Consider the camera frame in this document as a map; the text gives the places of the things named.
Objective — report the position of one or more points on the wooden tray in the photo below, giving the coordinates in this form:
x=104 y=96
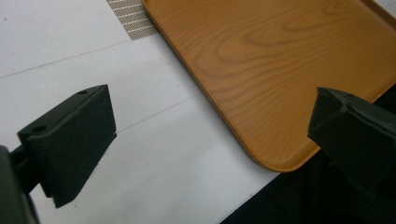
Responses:
x=274 y=68

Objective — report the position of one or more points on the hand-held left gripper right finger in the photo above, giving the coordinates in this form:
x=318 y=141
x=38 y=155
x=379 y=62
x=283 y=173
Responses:
x=355 y=140

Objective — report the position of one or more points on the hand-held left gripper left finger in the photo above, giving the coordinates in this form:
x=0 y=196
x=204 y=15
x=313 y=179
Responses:
x=71 y=140

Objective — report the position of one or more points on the beige woven placemat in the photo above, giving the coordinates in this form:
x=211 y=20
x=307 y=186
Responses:
x=132 y=17

